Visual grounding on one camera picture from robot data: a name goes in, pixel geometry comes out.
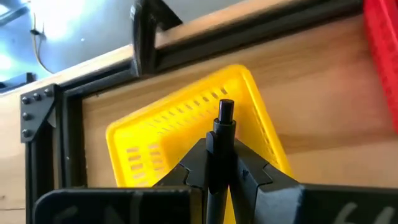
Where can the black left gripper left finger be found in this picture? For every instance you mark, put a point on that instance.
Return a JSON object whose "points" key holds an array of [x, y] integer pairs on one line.
{"points": [[194, 161]]}

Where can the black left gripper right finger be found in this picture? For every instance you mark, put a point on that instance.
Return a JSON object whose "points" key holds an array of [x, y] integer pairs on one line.
{"points": [[255, 186]]}

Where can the black pen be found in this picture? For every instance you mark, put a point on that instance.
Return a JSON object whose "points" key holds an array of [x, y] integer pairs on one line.
{"points": [[222, 140]]}

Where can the yellow plastic bin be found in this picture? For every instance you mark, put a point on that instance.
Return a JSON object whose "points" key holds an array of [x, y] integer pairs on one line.
{"points": [[155, 140]]}

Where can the black table clamp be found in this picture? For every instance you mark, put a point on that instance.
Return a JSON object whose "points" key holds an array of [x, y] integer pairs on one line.
{"points": [[144, 37]]}

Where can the red plastic bin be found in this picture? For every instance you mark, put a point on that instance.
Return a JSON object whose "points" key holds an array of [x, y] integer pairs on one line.
{"points": [[385, 62]]}

